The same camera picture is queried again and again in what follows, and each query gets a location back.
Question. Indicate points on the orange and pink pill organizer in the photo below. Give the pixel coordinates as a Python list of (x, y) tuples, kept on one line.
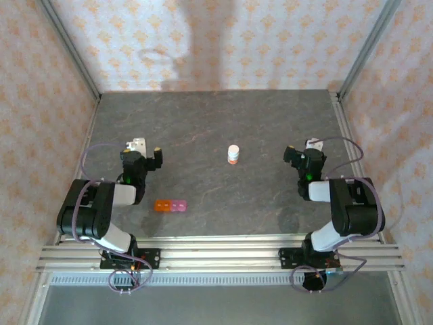
[(170, 205)]

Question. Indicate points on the pill bottle with orange label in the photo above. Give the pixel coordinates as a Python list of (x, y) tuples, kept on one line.
[(233, 159)]

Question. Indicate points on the white round bottle cap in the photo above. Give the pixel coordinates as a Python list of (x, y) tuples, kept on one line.
[(233, 149)]

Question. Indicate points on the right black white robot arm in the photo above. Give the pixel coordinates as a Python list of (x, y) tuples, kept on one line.
[(355, 210)]

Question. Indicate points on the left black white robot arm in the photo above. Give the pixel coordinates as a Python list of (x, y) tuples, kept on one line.
[(88, 216)]

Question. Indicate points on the small circuit board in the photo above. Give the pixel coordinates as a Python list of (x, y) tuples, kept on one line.
[(335, 271)]

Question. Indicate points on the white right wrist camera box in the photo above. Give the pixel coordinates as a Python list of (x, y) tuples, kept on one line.
[(314, 144)]

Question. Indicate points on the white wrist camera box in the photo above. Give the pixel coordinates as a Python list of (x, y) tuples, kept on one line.
[(314, 144), (137, 146)]

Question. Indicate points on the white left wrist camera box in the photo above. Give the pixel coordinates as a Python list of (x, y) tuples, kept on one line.
[(137, 146)]

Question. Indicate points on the aluminium table side rail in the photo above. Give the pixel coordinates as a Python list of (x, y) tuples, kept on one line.
[(89, 135), (346, 128)]

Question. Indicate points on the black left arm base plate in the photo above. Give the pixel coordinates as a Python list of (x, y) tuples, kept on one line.
[(152, 259)]

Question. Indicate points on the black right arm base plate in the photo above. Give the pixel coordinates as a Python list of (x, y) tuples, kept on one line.
[(287, 259)]

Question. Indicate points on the long aluminium mounting rail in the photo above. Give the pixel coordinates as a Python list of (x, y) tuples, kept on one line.
[(220, 254)]

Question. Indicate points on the aluminium frame post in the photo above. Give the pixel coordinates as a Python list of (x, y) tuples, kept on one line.
[(73, 50), (368, 50)]

